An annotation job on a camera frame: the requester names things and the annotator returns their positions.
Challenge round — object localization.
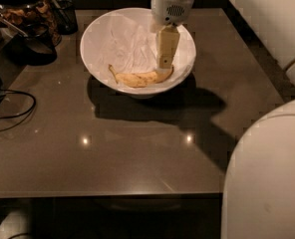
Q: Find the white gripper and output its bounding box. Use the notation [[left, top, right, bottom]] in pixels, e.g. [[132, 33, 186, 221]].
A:
[[149, 0, 194, 69]]

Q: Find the spotted yellow banana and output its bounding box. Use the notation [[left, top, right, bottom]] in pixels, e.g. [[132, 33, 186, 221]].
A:
[[108, 65, 173, 88]]

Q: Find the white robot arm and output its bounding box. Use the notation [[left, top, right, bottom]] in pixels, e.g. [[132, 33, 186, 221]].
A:
[[220, 0, 295, 239]]

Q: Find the white bowl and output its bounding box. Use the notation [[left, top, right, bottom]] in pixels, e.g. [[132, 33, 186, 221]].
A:
[[80, 8, 195, 99]]

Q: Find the white paper liner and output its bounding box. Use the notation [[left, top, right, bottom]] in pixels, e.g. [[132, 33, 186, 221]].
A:
[[99, 11, 191, 88]]

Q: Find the black mesh pen cup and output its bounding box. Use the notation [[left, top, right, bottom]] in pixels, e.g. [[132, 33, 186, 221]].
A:
[[52, 1, 78, 35]]

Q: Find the black mug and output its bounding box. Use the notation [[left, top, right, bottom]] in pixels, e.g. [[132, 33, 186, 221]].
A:
[[8, 24, 57, 66]]

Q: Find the glass snack jar black lid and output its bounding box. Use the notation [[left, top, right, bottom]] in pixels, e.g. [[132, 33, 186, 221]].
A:
[[0, 0, 61, 46]]

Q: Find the white object under table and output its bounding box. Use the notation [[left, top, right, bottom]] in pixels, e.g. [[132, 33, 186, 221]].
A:
[[0, 211, 33, 239]]

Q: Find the black cable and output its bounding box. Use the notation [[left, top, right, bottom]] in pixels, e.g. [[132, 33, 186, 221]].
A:
[[0, 89, 38, 133]]

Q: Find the metal spoon handle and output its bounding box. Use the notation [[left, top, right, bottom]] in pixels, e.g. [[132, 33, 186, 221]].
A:
[[0, 16, 29, 38]]

